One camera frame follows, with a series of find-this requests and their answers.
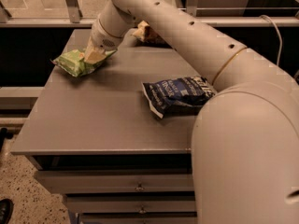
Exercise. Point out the green jalapeno chip bag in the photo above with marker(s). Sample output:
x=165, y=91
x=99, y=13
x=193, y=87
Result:
x=72, y=62

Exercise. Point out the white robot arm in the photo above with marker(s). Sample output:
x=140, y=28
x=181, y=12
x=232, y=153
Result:
x=245, y=140

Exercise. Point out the grey drawer cabinet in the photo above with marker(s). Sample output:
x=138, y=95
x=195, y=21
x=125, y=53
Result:
x=94, y=141

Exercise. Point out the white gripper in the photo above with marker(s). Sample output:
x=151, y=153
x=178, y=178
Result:
x=102, y=37

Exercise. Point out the blue chip bag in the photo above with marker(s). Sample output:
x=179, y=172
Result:
x=183, y=95

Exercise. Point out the brown chip bag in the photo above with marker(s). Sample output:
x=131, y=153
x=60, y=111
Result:
x=146, y=34

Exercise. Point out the black shoe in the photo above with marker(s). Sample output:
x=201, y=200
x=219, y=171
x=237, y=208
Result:
x=6, y=210

